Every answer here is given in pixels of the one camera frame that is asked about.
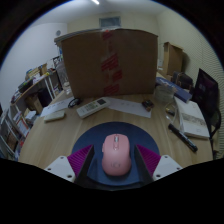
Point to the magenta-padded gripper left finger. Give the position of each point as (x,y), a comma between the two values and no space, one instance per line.
(61,166)

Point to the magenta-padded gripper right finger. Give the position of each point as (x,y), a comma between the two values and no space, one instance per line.
(165,165)

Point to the pink computer mouse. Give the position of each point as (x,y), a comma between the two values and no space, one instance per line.
(116,156)

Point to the blue mouse pad, black wrist rest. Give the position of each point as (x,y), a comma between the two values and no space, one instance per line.
(100,133)

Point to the black marker pen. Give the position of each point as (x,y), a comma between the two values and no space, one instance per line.
(182,137)

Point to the small white flat device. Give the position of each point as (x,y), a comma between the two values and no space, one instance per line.
(54,115)

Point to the white closed book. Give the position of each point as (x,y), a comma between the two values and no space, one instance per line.
(193,120)

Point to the small dark clip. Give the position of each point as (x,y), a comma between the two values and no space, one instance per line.
(148,104)

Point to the white remote control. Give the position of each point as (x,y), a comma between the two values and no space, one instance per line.
(92,107)

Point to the white paper sheet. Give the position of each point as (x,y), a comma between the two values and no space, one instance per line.
(128,107)

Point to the cluttered shelf unit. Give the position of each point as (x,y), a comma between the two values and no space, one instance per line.
(23,106)

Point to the blue book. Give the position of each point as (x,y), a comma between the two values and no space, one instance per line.
(175,88)

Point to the black office chair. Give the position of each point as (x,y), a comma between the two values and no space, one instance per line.
(206,90)

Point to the large brown cardboard box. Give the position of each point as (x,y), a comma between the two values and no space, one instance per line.
(86,66)

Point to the tall open cardboard box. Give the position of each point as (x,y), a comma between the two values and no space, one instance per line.
(172,59)

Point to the small window above door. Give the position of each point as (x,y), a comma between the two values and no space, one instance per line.
(110,22)

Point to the ceiling tube light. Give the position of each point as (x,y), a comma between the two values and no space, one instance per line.
(95,1)

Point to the round wall clock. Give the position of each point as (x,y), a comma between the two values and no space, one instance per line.
(58,33)

